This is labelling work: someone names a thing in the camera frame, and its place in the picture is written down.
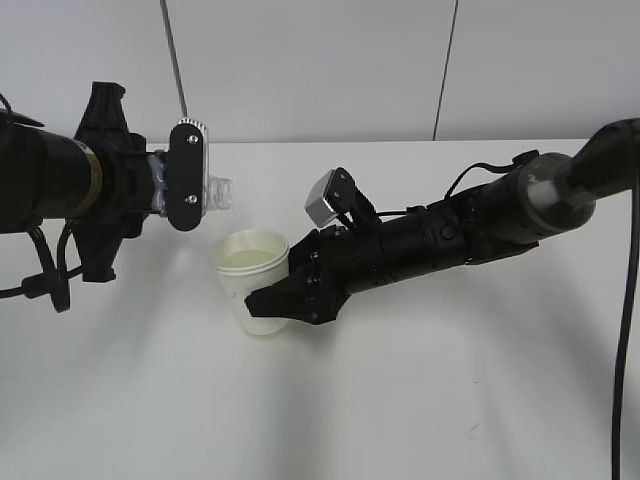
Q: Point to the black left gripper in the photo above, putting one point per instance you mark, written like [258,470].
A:
[128,186]

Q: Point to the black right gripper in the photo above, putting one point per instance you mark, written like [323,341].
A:
[326,268]

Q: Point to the white paper cup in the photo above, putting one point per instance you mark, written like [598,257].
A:
[246,261]

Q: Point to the clear water bottle green label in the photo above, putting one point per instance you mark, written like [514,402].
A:
[216,193]

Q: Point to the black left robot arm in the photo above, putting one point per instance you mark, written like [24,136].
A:
[99,179]

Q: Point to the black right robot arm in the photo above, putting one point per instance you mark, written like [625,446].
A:
[535,197]

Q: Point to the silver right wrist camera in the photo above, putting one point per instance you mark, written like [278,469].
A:
[336,197]

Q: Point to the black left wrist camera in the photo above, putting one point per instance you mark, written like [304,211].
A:
[188,142]

